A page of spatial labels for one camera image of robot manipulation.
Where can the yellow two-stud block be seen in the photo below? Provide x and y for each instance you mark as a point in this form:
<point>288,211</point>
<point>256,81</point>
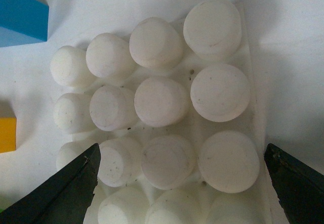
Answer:
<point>8,134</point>

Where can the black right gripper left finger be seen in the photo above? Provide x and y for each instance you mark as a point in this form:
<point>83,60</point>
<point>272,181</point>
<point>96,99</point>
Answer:
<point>64,197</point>

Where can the blue three-stud block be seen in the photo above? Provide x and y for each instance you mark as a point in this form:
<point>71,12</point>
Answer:
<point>23,22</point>

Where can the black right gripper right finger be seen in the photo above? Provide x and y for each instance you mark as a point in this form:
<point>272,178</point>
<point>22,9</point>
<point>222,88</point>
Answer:
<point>299,188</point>

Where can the white studded base plate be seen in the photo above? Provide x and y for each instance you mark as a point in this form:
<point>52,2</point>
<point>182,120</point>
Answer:
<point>173,107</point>

